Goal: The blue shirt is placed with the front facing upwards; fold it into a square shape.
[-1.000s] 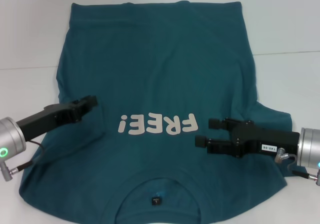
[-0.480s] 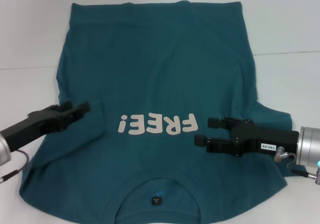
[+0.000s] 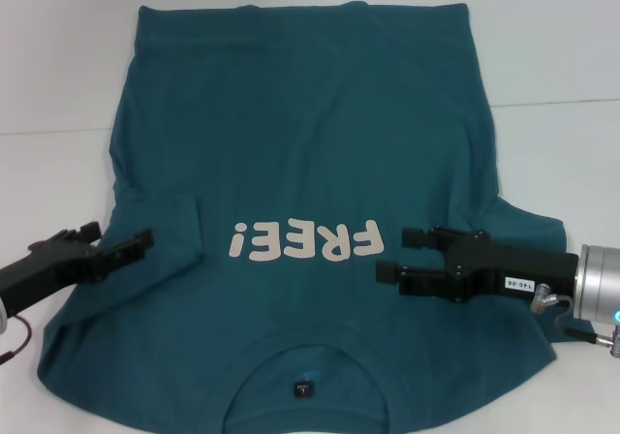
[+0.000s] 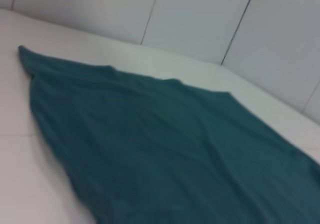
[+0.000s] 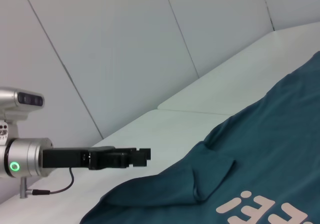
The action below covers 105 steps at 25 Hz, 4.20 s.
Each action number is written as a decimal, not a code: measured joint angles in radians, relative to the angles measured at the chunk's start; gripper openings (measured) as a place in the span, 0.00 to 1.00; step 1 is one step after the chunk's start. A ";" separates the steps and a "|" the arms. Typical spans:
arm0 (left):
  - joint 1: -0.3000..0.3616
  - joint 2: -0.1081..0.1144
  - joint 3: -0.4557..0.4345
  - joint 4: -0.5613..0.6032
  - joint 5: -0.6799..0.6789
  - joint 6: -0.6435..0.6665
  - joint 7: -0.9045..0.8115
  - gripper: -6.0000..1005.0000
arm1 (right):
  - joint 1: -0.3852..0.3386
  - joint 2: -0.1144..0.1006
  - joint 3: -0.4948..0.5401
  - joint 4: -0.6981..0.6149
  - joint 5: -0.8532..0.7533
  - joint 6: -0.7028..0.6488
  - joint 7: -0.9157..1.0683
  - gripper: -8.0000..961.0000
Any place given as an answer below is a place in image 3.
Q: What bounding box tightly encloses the teal t-shirt with FREE print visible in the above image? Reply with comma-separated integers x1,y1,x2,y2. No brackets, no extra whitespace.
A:
36,1,568,434

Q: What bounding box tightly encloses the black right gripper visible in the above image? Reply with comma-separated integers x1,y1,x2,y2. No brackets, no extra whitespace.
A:
375,225,580,305

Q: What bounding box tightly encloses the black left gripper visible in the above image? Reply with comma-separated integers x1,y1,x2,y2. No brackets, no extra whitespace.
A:
0,220,156,317

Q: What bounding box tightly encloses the left arm cable with plug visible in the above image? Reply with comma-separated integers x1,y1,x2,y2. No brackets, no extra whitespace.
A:
0,315,34,368

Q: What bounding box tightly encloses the arm cable with plug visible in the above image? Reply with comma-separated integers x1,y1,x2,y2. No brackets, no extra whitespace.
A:
0,315,34,368
529,282,612,347

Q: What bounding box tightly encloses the right arm cable with plug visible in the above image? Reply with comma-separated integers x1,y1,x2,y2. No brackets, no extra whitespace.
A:
529,282,612,347

